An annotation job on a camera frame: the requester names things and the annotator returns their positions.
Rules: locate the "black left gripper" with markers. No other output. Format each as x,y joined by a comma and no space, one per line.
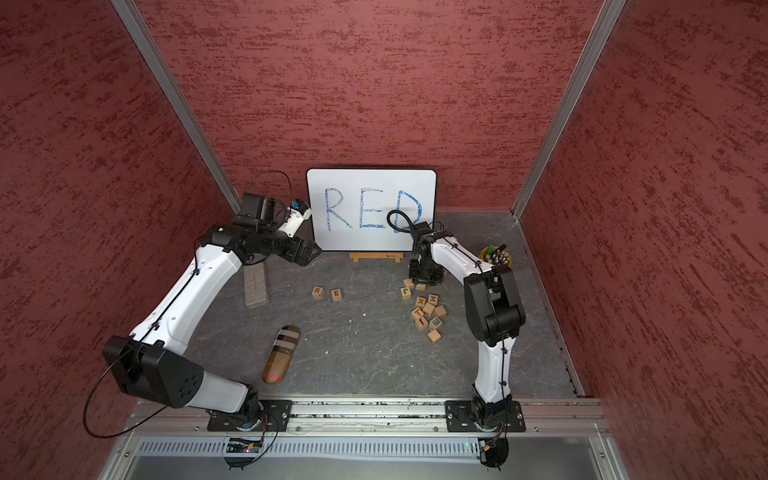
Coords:
304,257

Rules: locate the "striped brown pencil case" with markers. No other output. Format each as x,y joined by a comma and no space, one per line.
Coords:
281,355

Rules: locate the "aluminium corner frame post left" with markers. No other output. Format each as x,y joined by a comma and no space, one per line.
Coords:
133,21

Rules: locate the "wooden block letter R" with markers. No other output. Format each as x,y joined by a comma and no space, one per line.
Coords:
317,292

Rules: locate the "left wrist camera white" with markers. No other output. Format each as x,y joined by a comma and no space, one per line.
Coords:
297,213

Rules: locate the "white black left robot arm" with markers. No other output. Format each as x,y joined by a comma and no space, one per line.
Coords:
150,363

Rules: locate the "white dry-erase board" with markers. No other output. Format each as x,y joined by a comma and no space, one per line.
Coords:
350,206

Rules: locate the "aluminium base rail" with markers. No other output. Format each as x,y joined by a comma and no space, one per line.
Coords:
357,428

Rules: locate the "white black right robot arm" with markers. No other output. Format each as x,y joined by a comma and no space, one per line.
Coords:
494,314

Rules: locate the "aluminium corner frame post right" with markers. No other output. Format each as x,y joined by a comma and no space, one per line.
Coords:
600,32

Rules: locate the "aluminium corner frame post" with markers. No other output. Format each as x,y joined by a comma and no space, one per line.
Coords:
133,21
600,32

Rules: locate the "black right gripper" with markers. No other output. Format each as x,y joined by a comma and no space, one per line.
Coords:
417,276

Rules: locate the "beige whiteboard eraser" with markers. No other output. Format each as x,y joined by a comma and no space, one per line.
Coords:
255,285

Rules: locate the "yellow pen cup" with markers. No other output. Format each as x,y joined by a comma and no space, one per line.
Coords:
496,255

